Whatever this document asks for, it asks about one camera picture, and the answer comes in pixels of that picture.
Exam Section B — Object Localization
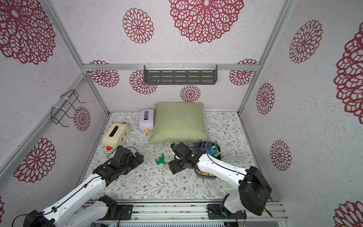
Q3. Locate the purple rake pink handle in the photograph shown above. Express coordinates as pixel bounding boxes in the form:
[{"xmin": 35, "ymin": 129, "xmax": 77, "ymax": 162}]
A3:
[{"xmin": 197, "ymin": 141, "xmax": 209, "ymax": 153}]

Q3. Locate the green rake wooden handle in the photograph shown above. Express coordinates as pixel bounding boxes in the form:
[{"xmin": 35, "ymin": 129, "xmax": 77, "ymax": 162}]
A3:
[{"xmin": 156, "ymin": 153, "xmax": 170, "ymax": 168}]

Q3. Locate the blue tool yellow handle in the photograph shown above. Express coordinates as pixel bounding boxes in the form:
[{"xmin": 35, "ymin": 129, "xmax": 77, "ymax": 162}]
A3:
[{"xmin": 207, "ymin": 142, "xmax": 219, "ymax": 157}]

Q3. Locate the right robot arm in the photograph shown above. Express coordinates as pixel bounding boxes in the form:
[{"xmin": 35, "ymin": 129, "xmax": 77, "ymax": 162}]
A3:
[{"xmin": 168, "ymin": 142, "xmax": 273, "ymax": 219}]

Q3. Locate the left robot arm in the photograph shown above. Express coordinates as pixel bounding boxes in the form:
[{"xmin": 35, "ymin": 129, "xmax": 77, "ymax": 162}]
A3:
[{"xmin": 23, "ymin": 146, "xmax": 144, "ymax": 227}]

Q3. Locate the cream tissue box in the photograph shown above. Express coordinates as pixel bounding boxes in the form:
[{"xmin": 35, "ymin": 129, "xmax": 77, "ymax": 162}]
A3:
[{"xmin": 102, "ymin": 123, "xmax": 130, "ymax": 151}]

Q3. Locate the teal storage box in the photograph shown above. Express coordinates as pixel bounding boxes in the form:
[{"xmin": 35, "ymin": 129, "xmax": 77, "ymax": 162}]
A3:
[{"xmin": 194, "ymin": 141, "xmax": 222, "ymax": 180}]

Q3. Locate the lilac tissue box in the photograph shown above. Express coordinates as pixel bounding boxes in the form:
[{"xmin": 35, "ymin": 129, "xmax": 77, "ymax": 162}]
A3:
[{"xmin": 139, "ymin": 108, "xmax": 155, "ymax": 133}]

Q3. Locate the floral table mat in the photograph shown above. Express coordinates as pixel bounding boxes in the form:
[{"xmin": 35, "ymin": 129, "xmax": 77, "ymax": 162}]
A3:
[{"xmin": 92, "ymin": 112, "xmax": 255, "ymax": 201}]

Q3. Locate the green pillow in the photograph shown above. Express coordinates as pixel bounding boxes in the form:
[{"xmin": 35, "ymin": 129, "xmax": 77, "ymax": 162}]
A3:
[{"xmin": 150, "ymin": 102, "xmax": 209, "ymax": 144}]

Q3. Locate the metal base rail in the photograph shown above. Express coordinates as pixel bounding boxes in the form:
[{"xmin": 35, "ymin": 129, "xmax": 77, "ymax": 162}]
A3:
[{"xmin": 97, "ymin": 201, "xmax": 289, "ymax": 226}]

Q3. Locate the black wire rack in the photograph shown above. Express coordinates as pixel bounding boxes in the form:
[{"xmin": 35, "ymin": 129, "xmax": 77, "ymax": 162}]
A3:
[{"xmin": 50, "ymin": 89, "xmax": 85, "ymax": 128}]

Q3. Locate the grey wall shelf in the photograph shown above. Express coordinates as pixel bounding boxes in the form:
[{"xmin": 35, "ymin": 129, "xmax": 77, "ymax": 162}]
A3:
[{"xmin": 143, "ymin": 64, "xmax": 217, "ymax": 85}]

